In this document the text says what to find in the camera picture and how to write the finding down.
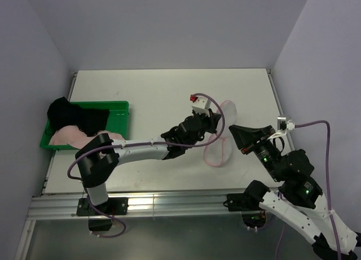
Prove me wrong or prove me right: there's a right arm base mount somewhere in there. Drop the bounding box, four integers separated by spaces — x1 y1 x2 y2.
223 193 267 229

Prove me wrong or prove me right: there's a pink garment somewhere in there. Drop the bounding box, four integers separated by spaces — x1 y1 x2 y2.
49 126 124 149

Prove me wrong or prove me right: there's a green plastic tray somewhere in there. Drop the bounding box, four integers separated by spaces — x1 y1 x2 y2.
39 101 129 151

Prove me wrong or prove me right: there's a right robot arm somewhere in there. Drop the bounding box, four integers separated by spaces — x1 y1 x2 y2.
224 121 360 259

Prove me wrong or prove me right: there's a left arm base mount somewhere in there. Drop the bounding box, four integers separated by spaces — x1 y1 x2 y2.
76 197 128 233

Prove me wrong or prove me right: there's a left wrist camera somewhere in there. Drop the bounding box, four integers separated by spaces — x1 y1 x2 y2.
190 94 210 113

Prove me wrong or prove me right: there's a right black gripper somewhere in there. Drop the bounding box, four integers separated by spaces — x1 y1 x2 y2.
227 123 283 180

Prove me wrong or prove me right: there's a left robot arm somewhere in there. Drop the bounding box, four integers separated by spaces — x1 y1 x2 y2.
74 111 225 214

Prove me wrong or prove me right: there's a black bra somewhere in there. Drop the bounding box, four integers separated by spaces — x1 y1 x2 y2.
47 97 110 136

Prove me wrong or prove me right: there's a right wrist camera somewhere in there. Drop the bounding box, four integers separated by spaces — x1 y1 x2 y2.
277 115 296 131

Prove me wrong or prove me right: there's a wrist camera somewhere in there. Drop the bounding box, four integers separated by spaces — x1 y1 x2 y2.
190 94 210 113
277 115 296 131

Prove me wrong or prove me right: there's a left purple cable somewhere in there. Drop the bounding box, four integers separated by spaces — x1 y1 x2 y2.
67 92 226 239

